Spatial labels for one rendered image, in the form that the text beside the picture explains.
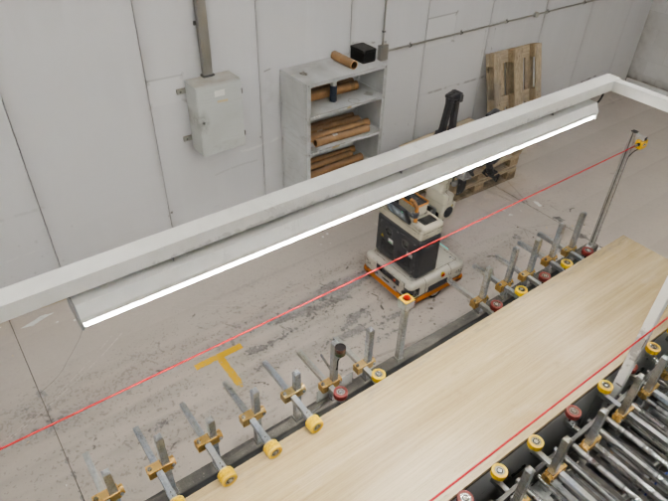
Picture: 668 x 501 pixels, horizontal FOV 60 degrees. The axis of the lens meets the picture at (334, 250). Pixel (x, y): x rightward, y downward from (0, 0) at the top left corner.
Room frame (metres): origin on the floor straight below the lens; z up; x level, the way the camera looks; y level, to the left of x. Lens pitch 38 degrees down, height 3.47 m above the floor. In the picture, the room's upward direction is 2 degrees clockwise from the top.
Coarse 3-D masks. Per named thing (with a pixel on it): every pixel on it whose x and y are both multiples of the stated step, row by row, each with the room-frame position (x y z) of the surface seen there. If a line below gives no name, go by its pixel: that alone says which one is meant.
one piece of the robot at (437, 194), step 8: (432, 184) 4.13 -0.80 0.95; (440, 184) 4.02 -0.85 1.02; (448, 184) 4.09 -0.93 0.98; (432, 192) 4.13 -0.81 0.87; (440, 192) 4.06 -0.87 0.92; (448, 192) 4.10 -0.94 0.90; (432, 200) 4.12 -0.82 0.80; (440, 200) 4.05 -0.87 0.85; (448, 200) 4.05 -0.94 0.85; (440, 208) 4.03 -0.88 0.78; (448, 208) 4.06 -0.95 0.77; (440, 216) 4.01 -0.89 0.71; (448, 216) 4.07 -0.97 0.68
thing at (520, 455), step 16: (640, 368) 2.59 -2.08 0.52; (592, 400) 2.22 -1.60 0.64; (560, 416) 1.98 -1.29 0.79; (592, 416) 2.40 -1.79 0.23; (544, 432) 1.91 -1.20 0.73; (560, 432) 2.05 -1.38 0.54; (576, 432) 2.21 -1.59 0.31; (544, 448) 2.05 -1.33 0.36; (512, 464) 1.76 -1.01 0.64; (528, 464) 1.97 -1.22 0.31; (480, 480) 1.59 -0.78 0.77; (512, 480) 1.89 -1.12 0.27; (480, 496) 1.62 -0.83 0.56; (496, 496) 1.81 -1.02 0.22
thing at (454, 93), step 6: (456, 90) 4.47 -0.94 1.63; (444, 96) 4.43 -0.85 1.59; (450, 96) 4.39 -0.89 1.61; (456, 96) 4.41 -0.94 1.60; (450, 102) 4.39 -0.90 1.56; (444, 108) 4.40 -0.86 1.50; (450, 108) 4.40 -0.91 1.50; (444, 114) 4.39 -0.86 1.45; (444, 120) 4.38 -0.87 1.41; (444, 126) 4.38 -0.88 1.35; (438, 132) 4.38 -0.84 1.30
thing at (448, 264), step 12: (372, 252) 4.03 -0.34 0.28; (444, 252) 4.06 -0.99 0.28; (372, 264) 3.97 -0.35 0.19; (384, 264) 3.88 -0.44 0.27; (396, 264) 3.87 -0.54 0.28; (444, 264) 3.90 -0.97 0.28; (456, 264) 3.92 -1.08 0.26; (384, 276) 3.84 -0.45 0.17; (408, 276) 3.72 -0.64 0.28; (420, 276) 3.73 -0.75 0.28; (432, 276) 3.75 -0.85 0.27; (444, 276) 3.82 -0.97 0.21; (456, 276) 3.93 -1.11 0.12; (396, 288) 3.71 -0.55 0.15; (408, 288) 3.61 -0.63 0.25; (420, 288) 3.65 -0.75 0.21; (432, 288) 3.74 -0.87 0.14
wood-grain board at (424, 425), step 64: (640, 256) 3.31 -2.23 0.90; (512, 320) 2.61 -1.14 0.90; (576, 320) 2.63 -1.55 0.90; (640, 320) 2.65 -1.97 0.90; (384, 384) 2.07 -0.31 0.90; (448, 384) 2.09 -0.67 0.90; (512, 384) 2.10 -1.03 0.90; (576, 384) 2.12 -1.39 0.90; (320, 448) 1.65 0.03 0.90; (384, 448) 1.67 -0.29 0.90; (448, 448) 1.68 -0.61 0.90; (512, 448) 1.69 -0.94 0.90
